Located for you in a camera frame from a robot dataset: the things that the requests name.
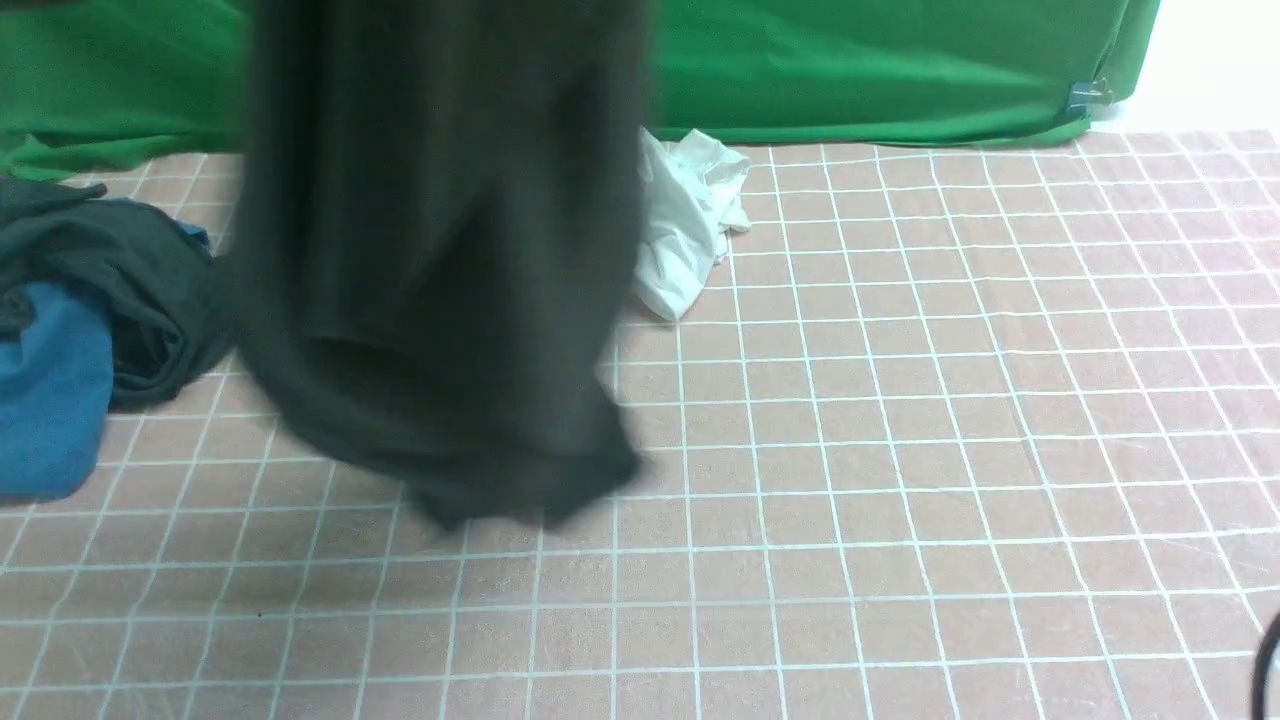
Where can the dark gray long-sleeve top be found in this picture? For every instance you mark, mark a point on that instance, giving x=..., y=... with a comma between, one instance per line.
x=436, y=233

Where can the dark teal shirt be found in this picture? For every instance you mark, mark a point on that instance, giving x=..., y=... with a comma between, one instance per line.
x=155, y=276

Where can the blue t-shirt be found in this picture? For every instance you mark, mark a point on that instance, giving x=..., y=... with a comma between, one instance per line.
x=57, y=381

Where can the white shirt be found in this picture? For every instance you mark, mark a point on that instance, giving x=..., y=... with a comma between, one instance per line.
x=693, y=203

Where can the metal binder clip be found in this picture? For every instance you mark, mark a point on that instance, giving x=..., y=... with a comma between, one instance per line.
x=1084, y=97

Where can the green backdrop cloth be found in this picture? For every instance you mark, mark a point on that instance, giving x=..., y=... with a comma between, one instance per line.
x=112, y=84

